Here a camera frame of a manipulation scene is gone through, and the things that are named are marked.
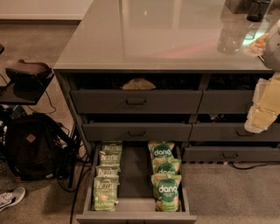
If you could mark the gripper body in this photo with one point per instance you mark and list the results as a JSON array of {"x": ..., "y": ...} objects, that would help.
[{"x": 273, "y": 51}]

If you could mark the green kettle chip bag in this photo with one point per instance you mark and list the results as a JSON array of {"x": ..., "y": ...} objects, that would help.
[
  {"x": 105, "y": 193},
  {"x": 109, "y": 158},
  {"x": 107, "y": 170},
  {"x": 112, "y": 146}
]

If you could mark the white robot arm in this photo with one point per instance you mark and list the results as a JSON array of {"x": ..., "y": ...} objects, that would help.
[{"x": 271, "y": 53}]

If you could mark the grey top right drawer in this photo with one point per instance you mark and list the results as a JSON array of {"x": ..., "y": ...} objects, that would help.
[{"x": 225, "y": 102}]

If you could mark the grey middle right drawer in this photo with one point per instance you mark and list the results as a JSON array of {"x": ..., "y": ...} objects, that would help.
[{"x": 232, "y": 132}]

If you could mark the grey bottom right drawer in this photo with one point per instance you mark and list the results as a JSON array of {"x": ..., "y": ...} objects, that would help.
[{"x": 231, "y": 154}]

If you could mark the rear green Dang chip bag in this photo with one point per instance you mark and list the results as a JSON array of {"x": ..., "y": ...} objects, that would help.
[{"x": 160, "y": 149}]

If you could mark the green dang chip bag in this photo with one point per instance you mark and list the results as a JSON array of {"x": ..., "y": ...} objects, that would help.
[
  {"x": 166, "y": 165},
  {"x": 166, "y": 191},
  {"x": 160, "y": 149}
]

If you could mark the middle green Dang chip bag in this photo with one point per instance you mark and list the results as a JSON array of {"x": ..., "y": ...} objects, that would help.
[{"x": 166, "y": 165}]

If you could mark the front green Dang chip bag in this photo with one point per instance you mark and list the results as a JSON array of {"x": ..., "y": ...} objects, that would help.
[{"x": 166, "y": 191}]

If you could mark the tan bag in top drawer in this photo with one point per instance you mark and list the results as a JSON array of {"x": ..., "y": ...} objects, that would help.
[{"x": 138, "y": 84}]

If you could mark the open grey bottom left drawer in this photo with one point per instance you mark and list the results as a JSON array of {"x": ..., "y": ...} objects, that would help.
[{"x": 136, "y": 204}]

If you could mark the grey middle left drawer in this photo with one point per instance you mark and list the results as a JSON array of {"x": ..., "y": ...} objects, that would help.
[{"x": 136, "y": 131}]

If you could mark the grey top left drawer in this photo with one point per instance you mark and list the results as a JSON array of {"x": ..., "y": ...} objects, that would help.
[{"x": 92, "y": 101}]

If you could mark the checkered marker board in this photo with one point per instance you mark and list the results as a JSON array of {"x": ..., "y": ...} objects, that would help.
[{"x": 256, "y": 48}]

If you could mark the black mesh pen cup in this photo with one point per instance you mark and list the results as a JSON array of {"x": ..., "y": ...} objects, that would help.
[{"x": 258, "y": 10}]

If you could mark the black backpack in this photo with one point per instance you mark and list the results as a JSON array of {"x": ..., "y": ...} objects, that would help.
[{"x": 37, "y": 148}]

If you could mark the black headset on side table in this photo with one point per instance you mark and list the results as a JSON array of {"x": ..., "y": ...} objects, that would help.
[{"x": 28, "y": 74}]

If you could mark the white sneaker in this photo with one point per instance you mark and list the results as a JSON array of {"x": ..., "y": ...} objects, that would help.
[{"x": 11, "y": 198}]

